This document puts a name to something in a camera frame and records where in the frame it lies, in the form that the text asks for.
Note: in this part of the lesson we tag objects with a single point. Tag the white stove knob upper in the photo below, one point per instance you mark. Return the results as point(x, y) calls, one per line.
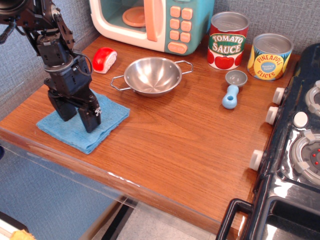
point(278, 95)

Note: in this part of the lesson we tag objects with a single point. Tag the pineapple slices can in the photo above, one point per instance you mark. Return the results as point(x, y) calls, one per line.
point(269, 56)

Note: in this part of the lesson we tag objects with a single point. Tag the blue grey measuring scoop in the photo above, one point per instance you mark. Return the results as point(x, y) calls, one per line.
point(235, 79)

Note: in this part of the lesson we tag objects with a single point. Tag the white stove knob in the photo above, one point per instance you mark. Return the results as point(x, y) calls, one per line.
point(256, 159)
point(278, 95)
point(271, 115)

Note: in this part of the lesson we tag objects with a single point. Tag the black toy stove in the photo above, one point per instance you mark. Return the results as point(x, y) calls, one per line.
point(286, 194)

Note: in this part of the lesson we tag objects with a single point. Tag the blue towel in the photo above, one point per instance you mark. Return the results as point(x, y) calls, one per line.
point(73, 132)

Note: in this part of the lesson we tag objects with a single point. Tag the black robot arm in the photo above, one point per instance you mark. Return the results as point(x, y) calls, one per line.
point(42, 23)

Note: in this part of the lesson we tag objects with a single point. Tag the orange microwave plate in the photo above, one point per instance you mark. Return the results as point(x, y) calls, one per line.
point(134, 17)

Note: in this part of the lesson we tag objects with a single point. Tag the clear acrylic barrier panel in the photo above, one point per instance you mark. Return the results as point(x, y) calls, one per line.
point(53, 202)

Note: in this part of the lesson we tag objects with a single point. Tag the steel bowl with wire handles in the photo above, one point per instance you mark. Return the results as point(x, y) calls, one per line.
point(152, 77)

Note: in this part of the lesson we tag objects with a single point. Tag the red white toy food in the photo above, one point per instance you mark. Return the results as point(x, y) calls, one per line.
point(103, 59)

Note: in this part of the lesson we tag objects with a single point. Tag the white stove knob lower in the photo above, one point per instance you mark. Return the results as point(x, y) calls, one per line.
point(256, 159)

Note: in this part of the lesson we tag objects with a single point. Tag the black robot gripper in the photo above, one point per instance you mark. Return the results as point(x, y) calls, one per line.
point(69, 86)

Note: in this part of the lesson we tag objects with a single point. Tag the black oven door handle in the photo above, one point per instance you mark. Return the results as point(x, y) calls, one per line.
point(235, 205)

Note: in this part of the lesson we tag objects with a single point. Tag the tomato sauce can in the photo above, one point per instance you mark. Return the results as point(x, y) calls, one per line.
point(227, 38)

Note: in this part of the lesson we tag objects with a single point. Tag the toy microwave teal and peach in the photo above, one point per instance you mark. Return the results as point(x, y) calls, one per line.
point(171, 26)

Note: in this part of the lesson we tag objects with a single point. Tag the white stove knob middle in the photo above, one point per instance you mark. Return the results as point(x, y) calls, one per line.
point(271, 115)

